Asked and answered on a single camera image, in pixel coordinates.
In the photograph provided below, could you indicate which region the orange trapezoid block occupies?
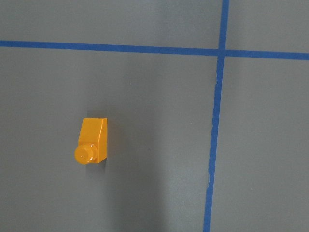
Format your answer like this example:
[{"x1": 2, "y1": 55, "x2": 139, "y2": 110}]
[{"x1": 74, "y1": 118, "x2": 108, "y2": 165}]

